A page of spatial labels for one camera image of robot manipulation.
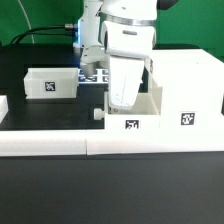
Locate thin white cable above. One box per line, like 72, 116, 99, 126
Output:
18, 0, 36, 44

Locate white fence piece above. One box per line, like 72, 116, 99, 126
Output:
86, 129, 224, 155
0, 95, 8, 123
0, 131, 87, 157

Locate black cables with connectors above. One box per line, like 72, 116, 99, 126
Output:
9, 23, 80, 46

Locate white front fence right piece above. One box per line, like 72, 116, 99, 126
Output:
86, 129, 224, 155

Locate white sheet of tags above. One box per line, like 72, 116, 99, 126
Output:
78, 69, 109, 84

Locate white drawer cabinet box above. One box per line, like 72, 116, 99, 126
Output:
146, 49, 224, 138

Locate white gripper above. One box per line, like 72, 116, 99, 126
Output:
100, 21, 156, 110

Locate white front fence left piece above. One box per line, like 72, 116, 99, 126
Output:
0, 131, 87, 157

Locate white rear drawer with tag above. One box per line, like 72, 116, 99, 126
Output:
24, 68, 79, 99

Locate white front drawer with tag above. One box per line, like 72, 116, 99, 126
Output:
94, 88, 162, 131

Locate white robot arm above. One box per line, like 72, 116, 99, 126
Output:
74, 0, 179, 110

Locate white drawer with tag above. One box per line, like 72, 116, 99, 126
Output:
24, 68, 79, 99
94, 88, 162, 131

